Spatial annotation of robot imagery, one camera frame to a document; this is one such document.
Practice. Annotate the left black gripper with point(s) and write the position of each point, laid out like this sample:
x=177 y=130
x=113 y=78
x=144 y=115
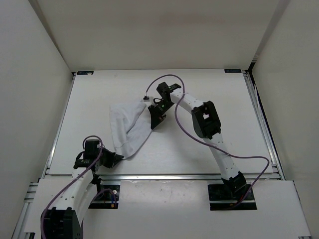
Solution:
x=113 y=158

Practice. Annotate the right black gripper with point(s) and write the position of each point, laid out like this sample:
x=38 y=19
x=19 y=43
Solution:
x=157 y=117

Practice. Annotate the white fabric skirt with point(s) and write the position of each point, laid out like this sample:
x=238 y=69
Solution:
x=130 y=125

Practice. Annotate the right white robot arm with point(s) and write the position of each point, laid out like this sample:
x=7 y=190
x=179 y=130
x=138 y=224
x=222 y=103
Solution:
x=207 y=126

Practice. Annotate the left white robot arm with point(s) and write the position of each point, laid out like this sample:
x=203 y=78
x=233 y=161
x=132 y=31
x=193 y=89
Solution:
x=63 y=217

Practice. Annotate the white front cover board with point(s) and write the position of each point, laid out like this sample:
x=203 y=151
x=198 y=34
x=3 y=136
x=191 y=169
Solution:
x=181 y=210

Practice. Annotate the right blue corner label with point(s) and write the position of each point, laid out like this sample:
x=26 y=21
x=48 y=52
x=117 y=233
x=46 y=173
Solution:
x=232 y=71

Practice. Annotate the blue corner label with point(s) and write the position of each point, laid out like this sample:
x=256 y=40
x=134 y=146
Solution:
x=232 y=71
x=85 y=73

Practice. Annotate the left blue corner label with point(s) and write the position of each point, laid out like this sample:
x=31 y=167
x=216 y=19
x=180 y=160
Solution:
x=85 y=73

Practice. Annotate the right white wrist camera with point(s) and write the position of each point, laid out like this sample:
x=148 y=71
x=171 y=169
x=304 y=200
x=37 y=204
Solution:
x=146 y=99

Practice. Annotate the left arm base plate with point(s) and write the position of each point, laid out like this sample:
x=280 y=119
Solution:
x=109 y=198

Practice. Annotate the left aluminium frame rail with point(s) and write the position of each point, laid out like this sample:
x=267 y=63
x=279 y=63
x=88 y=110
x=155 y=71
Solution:
x=58 y=118

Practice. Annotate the aluminium frame rail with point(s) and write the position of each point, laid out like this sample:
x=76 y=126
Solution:
x=266 y=133
x=58 y=118

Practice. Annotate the front aluminium rail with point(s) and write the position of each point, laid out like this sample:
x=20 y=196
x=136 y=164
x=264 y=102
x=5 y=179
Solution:
x=273 y=176

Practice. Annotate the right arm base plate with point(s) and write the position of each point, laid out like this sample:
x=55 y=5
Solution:
x=221 y=199

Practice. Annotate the right aluminium frame rail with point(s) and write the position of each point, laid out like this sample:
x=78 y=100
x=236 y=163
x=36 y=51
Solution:
x=266 y=133

